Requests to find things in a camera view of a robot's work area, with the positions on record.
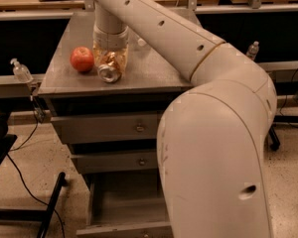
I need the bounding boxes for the black table leg with caster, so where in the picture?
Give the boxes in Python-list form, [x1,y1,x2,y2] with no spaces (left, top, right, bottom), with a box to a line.
[269,127,280,151]

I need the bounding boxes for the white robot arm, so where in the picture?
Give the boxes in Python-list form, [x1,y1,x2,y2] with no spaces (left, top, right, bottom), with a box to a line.
[94,0,277,238]

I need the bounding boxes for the clear plastic water bottle lying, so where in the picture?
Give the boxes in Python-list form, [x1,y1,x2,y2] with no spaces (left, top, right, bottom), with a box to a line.
[137,38,147,47]

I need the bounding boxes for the grey middle drawer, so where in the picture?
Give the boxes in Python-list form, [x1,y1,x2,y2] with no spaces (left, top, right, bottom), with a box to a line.
[72,150,158,175]

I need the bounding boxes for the grey top drawer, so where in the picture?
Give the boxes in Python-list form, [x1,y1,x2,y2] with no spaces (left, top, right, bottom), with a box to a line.
[51,112,159,144]

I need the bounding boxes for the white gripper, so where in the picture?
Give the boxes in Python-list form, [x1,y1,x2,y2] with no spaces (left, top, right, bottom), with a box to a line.
[93,3,128,73]

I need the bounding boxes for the standing water bottle right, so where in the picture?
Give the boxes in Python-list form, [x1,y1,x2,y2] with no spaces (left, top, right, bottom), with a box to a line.
[246,41,259,60]

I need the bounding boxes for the grey open bottom drawer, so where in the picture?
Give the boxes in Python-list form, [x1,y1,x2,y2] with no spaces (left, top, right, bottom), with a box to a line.
[76,170,173,238]

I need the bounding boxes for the black stand base left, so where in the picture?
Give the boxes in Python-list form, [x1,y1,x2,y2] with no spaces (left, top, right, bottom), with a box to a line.
[0,172,66,238]

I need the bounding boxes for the orange soda can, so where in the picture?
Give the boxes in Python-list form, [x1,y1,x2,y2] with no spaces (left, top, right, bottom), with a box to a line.
[97,52,123,83]

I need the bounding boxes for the red apple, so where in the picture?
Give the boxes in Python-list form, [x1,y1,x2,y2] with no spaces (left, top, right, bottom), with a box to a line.
[70,47,94,72]

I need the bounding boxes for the hand sanitizer pump bottle left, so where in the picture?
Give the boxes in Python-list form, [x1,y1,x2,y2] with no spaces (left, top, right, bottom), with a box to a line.
[10,59,34,83]

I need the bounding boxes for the grey drawer cabinet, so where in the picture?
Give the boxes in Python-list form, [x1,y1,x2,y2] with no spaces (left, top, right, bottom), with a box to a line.
[38,7,203,185]

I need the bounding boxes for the black floor cable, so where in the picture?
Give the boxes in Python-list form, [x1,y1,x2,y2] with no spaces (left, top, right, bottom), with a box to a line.
[6,112,67,238]

